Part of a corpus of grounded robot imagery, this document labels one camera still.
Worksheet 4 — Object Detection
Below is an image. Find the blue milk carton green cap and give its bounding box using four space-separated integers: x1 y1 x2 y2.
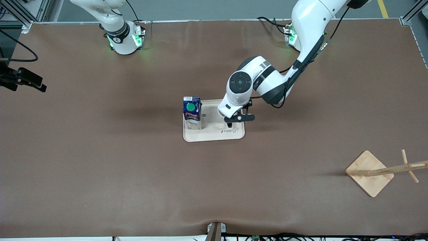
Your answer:
183 96 203 130

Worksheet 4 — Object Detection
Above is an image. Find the wooden cup rack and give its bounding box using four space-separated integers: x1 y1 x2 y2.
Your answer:
345 149 428 198

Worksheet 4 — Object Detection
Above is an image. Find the beige plastic tray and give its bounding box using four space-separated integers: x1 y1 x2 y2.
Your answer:
183 98 245 143

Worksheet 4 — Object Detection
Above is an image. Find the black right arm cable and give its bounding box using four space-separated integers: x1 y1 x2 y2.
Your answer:
0 29 38 63

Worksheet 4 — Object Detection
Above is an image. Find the aluminium frame profile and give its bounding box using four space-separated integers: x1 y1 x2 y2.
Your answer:
400 0 428 26
0 0 51 34

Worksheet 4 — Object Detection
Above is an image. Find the black left base cable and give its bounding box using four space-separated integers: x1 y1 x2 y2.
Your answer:
256 16 295 36

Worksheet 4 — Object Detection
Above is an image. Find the black base cable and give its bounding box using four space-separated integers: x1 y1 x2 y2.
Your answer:
256 16 295 36
125 0 148 24

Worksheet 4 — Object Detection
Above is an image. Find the grey metal table bracket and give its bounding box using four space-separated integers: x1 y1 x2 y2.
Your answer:
206 222 227 241

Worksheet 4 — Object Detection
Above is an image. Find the black right base cable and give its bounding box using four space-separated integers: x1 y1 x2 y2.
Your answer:
125 0 148 24

